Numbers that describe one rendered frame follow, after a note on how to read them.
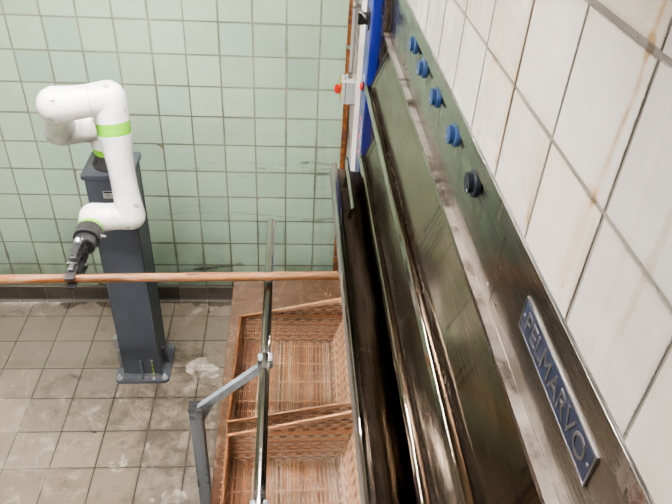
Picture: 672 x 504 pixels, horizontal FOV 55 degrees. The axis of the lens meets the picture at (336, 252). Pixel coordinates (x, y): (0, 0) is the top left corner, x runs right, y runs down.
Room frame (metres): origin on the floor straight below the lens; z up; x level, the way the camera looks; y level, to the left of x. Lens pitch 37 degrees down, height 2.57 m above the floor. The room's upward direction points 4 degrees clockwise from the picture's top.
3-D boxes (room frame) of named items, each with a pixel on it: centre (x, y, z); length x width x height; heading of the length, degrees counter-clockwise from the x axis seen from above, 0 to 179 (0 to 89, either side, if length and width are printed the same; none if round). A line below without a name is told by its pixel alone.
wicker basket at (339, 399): (1.72, 0.13, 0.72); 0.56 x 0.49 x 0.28; 4
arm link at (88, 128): (2.34, 0.97, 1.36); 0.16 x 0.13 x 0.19; 117
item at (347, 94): (2.66, -0.01, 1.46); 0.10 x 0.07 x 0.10; 5
